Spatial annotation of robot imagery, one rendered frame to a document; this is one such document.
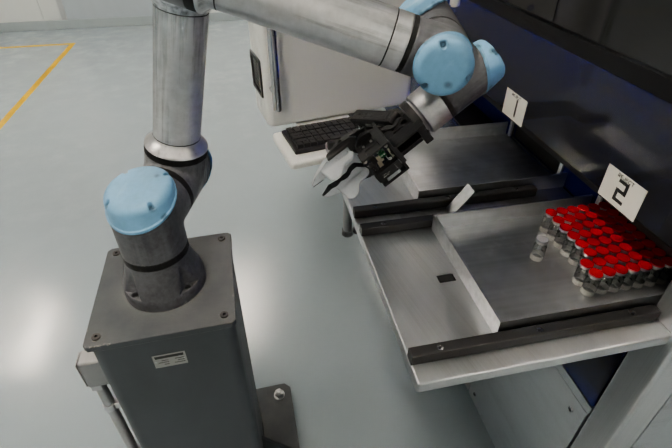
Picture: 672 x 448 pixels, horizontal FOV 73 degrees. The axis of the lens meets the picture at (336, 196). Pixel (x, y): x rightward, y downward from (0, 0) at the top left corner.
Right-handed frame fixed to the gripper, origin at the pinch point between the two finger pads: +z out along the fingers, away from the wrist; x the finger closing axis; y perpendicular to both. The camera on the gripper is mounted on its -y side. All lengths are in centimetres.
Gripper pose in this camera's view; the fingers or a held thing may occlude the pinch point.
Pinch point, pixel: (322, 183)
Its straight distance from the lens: 80.9
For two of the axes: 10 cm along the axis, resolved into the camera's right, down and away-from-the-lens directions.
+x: 5.7, 5.6, 5.9
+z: -7.7, 6.1, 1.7
